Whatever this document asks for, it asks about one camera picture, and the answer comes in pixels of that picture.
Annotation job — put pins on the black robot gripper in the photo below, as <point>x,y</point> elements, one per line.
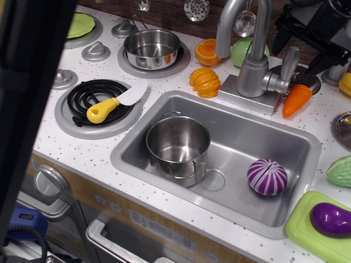
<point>321,27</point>

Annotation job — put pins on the silver faucet lever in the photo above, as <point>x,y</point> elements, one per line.
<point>280,83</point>

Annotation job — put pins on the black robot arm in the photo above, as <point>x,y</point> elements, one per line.
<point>315,2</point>

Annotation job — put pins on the orange toy carrot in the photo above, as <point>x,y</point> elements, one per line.
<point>298,96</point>

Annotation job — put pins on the yellow toy pepper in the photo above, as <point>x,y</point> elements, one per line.
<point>345,83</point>

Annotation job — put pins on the silver toy faucet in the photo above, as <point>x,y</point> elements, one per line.
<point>250,89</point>

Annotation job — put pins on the hanging steel ladle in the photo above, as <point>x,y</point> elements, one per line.
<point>245,22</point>

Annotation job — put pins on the silver plate at right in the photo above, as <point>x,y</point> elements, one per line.
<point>341,129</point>

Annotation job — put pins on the toy orange half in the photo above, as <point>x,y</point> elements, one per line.
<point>205,52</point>

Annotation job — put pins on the orange toy pumpkin piece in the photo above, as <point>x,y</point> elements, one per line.
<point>205,82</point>

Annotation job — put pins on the grey toy sink basin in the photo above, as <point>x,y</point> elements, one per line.
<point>237,140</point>

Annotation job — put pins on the hanging slotted spoon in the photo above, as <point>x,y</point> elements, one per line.
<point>196,10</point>

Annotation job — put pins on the green toy bitter gourd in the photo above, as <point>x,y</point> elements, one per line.
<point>339,172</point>

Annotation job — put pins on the purple striped toy onion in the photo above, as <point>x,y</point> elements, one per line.
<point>267,177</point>

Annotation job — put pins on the steel saucepan on burner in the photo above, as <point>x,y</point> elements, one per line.
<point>151,49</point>

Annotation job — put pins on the steel pot in sink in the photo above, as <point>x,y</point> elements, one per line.
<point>178,147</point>

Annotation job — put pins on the hanging small spoon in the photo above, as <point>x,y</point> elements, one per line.
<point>144,5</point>

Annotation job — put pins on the purple toy eggplant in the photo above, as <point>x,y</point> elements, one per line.
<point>331,220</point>

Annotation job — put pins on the green cutting board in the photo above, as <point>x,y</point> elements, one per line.
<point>300,230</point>

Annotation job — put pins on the silver stove knob back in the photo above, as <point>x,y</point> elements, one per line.
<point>123,29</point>

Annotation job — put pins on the silver stove knob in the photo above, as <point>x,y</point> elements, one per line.
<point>64,79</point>
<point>123,29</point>
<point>96,52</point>

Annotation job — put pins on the silver stove knob middle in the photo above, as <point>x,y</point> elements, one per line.
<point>96,52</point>

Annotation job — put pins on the green toy plate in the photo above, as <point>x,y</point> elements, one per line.
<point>81,25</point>

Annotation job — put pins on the silver stove knob front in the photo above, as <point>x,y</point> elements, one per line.
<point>64,79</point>

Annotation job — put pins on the black foreground pole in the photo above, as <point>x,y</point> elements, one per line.
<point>33,34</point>

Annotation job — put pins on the silver oven dial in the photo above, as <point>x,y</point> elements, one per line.
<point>49,182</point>

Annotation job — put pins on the yellow handled toy knife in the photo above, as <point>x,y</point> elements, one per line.
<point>99,112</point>

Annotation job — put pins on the silver oven door handle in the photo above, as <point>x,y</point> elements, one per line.
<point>94,234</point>

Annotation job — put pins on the blue clamp with cable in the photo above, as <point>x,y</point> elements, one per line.
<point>28,224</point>

